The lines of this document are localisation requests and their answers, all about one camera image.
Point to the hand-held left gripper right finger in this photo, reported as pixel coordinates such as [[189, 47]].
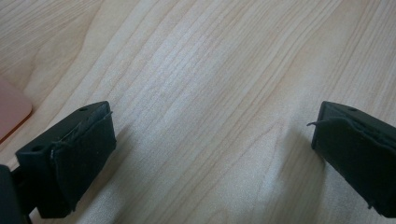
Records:
[[358, 155]]

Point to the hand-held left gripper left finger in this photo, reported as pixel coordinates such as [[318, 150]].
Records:
[[71, 155]]

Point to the pink plastic basket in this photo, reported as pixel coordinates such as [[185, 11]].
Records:
[[12, 109]]

